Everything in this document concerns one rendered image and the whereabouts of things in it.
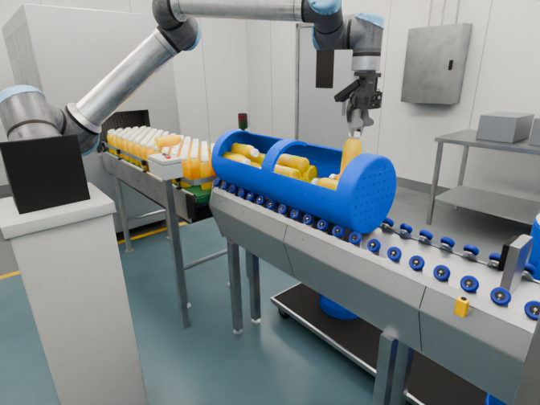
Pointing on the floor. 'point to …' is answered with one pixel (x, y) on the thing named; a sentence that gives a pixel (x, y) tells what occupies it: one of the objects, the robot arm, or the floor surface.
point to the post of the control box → (176, 251)
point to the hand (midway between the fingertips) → (354, 132)
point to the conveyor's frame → (189, 211)
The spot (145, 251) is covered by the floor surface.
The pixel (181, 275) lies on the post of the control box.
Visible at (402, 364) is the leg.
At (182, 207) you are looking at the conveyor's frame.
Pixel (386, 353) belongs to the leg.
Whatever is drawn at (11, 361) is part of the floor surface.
